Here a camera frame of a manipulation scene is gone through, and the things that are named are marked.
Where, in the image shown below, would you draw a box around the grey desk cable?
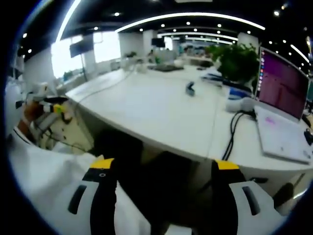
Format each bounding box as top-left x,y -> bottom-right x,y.
72,70 -> 137,106

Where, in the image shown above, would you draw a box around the white round pillar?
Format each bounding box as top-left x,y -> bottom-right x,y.
119,31 -> 145,58

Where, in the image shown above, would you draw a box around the black cable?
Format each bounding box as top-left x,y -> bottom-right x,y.
221,110 -> 257,162

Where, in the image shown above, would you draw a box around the person's left hand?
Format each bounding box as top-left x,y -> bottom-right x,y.
23,101 -> 44,123

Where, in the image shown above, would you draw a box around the black hanging screen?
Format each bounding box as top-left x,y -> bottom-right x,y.
69,40 -> 94,59

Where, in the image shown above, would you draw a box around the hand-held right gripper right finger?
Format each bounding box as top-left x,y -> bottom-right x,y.
211,159 -> 287,235

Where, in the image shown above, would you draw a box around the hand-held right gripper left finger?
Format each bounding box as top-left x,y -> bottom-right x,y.
52,158 -> 117,235

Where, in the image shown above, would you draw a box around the pile of blue white documents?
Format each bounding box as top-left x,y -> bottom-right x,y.
200,69 -> 230,87

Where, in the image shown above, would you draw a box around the curved ceiling light strip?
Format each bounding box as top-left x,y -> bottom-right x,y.
114,12 -> 267,33

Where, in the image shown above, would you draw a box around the straight ceiling light strip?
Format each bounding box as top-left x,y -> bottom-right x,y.
55,0 -> 82,44

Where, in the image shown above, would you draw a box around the white keyboard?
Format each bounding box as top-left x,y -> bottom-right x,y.
254,105 -> 313,165

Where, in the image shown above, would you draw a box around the black computer mouse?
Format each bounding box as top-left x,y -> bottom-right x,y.
303,128 -> 313,145

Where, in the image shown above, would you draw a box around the white and blue box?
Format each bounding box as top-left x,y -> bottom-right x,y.
228,87 -> 252,101

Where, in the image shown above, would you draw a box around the blue glasses case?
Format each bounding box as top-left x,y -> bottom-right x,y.
185,81 -> 196,97

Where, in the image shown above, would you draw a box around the ceiling spot lights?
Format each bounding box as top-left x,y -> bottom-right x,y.
22,9 -> 306,67

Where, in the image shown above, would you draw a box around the dark grey tray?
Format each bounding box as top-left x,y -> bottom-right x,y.
154,64 -> 184,72

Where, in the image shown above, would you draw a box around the green potted plant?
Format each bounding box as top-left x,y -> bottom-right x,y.
210,43 -> 260,84

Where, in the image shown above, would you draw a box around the beige desk cabinet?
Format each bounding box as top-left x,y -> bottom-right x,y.
40,104 -> 95,155

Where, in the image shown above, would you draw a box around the operator in white shirt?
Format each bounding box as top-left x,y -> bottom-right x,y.
6,126 -> 152,235

